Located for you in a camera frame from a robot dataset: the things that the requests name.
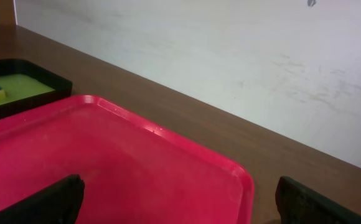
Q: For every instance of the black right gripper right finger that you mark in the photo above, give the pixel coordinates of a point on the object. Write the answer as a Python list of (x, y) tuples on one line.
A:
[(298, 204)]

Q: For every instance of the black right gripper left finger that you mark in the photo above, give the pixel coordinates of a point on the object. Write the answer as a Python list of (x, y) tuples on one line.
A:
[(58, 203)]

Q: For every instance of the red tray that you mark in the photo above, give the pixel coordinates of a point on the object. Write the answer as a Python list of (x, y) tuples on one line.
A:
[(134, 171)]

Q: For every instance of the green tray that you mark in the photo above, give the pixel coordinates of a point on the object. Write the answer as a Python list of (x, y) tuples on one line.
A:
[(28, 86)]

